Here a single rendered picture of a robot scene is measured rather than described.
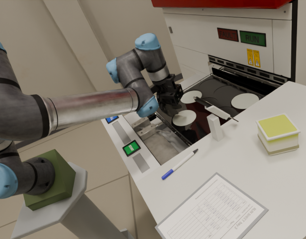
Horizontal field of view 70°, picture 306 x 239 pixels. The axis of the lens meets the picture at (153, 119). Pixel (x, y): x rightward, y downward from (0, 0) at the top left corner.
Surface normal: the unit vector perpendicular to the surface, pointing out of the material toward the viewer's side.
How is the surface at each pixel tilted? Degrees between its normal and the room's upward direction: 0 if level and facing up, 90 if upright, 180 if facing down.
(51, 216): 0
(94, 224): 90
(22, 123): 90
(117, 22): 90
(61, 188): 43
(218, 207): 0
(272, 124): 0
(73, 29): 90
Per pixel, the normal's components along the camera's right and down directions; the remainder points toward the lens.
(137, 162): -0.34, -0.75
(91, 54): 0.18, 0.54
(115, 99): 0.66, -0.26
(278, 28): -0.84, 0.51
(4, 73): 0.82, -0.51
